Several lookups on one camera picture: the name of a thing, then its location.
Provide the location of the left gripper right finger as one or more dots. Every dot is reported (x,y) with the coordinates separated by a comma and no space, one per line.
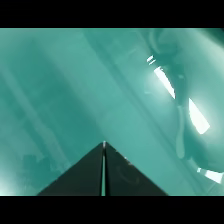
(126,176)

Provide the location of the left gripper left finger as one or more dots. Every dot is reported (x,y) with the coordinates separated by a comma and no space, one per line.
(83,176)

